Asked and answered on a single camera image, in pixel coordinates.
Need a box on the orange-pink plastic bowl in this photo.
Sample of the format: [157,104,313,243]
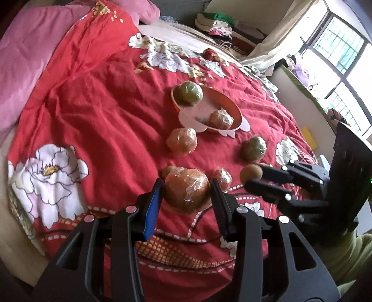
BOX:
[170,82,250,138]

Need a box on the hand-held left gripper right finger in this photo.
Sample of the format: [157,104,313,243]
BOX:
[209,178,342,302]

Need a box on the red floral duvet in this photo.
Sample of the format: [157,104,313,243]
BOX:
[7,0,320,302]

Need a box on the plastic-wrapped green fruit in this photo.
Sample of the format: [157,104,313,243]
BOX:
[240,136,267,162]
[174,81,203,105]

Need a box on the green-trimmed beige panel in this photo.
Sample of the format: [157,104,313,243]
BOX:
[269,64,333,122]

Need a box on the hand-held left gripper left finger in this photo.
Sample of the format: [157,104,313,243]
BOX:
[30,178,165,302]

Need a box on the window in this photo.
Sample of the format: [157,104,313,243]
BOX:
[299,9,372,135]

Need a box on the yellow object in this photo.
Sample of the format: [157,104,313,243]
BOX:
[301,127,318,149]

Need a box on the pile of folded clothes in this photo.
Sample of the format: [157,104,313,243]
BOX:
[194,12,268,50]

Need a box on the pink pillow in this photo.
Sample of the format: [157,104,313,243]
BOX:
[0,0,96,141]
[115,0,161,25]

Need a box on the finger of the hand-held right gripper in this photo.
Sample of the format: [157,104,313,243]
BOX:
[244,178,322,217]
[257,162,330,186]

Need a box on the large plastic-wrapped orange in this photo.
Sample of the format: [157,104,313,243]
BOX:
[163,167,211,215]

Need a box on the brown kiwi fruit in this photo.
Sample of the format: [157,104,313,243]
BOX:
[240,164,263,184]

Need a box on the grey headboard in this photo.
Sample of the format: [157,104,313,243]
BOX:
[151,0,210,18]

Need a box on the grey-white blanket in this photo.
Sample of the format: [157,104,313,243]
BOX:
[138,22,242,63]

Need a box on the cream cloth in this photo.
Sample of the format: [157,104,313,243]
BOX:
[240,0,333,67]

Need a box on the person's green clothing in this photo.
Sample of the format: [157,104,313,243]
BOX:
[317,229,372,295]

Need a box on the purple garment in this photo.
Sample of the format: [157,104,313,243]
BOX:
[286,54,310,88]

